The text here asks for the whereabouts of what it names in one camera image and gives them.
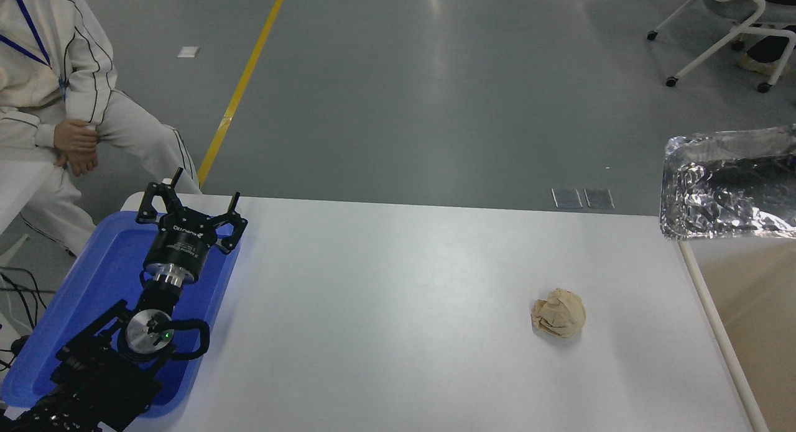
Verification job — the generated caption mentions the yellow floor tape line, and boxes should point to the yellow floor tape line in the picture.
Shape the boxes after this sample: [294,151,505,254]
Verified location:
[198,0,290,187]

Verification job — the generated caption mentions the blue plastic tray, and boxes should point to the blue plastic tray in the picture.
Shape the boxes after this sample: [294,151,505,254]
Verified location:
[0,210,242,418]

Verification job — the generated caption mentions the silver foil tray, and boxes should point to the silver foil tray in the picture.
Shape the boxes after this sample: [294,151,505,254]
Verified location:
[659,124,796,241]

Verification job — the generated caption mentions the black cable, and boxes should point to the black cable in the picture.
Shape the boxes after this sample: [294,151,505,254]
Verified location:
[0,267,48,331]
[0,334,29,370]

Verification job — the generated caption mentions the person's left hand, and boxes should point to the person's left hand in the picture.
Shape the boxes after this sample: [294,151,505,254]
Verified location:
[57,149,100,177]

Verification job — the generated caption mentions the large pale bin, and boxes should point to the large pale bin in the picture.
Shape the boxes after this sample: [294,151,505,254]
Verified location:
[678,236,796,432]

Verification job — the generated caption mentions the person's right hand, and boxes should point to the person's right hand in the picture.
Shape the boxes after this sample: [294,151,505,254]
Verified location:
[53,119,100,154]

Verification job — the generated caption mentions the crumpled tan paper ball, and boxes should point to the crumpled tan paper ball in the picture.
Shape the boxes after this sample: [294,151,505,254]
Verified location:
[531,288,587,339]

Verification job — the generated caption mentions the white wheeled chair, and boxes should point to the white wheeled chair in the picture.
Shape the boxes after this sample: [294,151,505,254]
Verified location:
[647,0,796,94]

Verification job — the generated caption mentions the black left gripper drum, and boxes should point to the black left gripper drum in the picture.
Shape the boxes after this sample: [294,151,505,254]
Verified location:
[144,213,219,278]

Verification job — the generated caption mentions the white side table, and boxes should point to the white side table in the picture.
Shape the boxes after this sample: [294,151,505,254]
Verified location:
[0,160,57,268]

